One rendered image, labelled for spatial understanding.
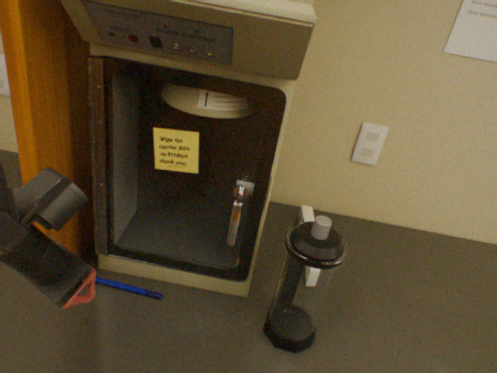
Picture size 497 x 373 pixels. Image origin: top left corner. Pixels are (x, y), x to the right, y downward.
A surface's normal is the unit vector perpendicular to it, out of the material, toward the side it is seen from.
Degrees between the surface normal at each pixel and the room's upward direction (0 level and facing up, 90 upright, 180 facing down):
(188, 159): 90
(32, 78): 90
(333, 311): 0
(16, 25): 90
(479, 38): 90
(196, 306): 0
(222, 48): 135
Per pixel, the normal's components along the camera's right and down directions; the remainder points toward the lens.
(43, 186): -0.10, -0.61
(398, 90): -0.11, 0.50
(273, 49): -0.18, 0.95
